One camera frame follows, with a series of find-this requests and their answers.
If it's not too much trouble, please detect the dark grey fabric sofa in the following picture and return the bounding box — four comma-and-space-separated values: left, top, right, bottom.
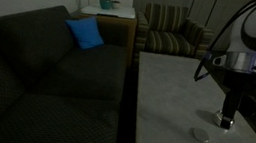
0, 5, 127, 143

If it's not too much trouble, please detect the small white plant pot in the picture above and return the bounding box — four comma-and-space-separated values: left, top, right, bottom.
111, 0, 120, 9

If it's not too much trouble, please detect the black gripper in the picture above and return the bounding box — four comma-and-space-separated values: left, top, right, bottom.
208, 59, 256, 119

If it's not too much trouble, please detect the striped fabric armchair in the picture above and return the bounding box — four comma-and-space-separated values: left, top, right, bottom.
132, 3, 213, 64

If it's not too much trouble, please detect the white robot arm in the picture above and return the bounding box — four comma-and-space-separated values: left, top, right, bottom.
212, 0, 256, 129

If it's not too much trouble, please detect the blue square cushion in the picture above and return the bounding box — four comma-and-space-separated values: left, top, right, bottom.
66, 17, 104, 49

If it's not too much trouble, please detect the wooden side table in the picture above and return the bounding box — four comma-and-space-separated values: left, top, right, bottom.
71, 12, 137, 68

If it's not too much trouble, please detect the round silver metal lid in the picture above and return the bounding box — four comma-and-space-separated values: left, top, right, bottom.
192, 127, 209, 143

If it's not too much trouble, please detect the white board on side table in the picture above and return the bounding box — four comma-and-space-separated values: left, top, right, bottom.
81, 4, 136, 19

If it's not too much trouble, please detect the grey coffee table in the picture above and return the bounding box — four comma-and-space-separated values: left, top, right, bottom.
135, 52, 256, 143

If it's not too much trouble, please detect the small silver metal jar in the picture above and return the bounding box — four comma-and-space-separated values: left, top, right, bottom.
213, 110, 234, 130

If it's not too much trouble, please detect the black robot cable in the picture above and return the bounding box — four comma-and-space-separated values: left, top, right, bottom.
192, 0, 256, 90

